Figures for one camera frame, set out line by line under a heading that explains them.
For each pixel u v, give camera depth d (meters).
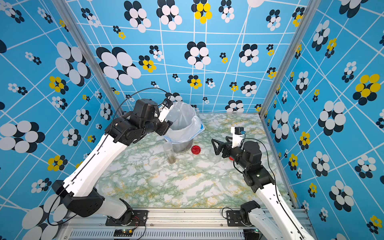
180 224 0.73
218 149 0.63
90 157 0.41
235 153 0.61
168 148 0.82
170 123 0.60
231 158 0.96
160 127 0.59
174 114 0.59
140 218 0.73
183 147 0.94
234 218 0.72
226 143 0.61
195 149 0.99
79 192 0.39
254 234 0.70
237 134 0.60
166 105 0.56
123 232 0.72
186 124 0.99
